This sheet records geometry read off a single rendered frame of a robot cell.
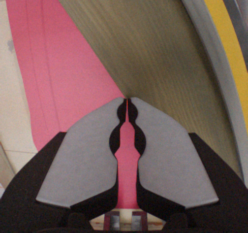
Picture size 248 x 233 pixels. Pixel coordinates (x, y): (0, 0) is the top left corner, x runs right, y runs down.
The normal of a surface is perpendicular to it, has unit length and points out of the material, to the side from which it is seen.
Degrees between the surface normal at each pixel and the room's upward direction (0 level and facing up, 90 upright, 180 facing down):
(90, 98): 0
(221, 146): 11
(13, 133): 0
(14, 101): 0
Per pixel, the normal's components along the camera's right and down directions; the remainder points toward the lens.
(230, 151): -0.18, 0.60
